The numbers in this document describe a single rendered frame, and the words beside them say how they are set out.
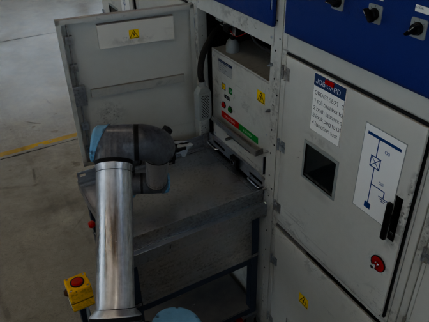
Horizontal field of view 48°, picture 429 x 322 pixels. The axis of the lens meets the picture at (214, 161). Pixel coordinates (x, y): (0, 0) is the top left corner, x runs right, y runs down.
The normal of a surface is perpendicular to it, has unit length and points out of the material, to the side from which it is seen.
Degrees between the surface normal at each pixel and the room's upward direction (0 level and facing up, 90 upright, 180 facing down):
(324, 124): 90
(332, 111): 90
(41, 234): 0
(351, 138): 90
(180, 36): 90
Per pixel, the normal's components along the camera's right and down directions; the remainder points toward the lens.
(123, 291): 0.55, -0.22
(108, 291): -0.15, -0.22
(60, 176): -0.02, -0.83
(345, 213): -0.87, 0.29
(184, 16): 0.36, 0.50
